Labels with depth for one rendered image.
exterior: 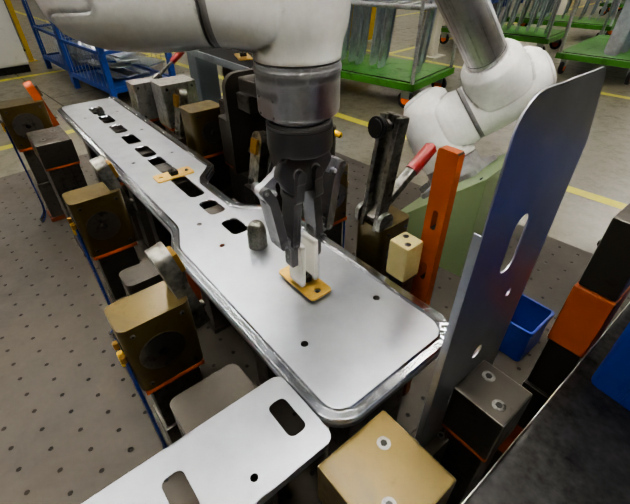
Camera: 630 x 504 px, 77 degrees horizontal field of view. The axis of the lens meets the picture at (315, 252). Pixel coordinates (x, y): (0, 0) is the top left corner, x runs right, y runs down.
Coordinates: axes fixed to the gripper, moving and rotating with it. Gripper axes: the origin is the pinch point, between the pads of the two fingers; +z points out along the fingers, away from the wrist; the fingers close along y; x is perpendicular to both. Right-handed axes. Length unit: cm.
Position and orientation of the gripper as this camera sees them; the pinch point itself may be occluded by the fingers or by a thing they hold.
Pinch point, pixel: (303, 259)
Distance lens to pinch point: 56.3
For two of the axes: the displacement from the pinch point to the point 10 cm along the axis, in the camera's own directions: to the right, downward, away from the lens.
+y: -7.7, 3.9, -5.0
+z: 0.1, 8.0, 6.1
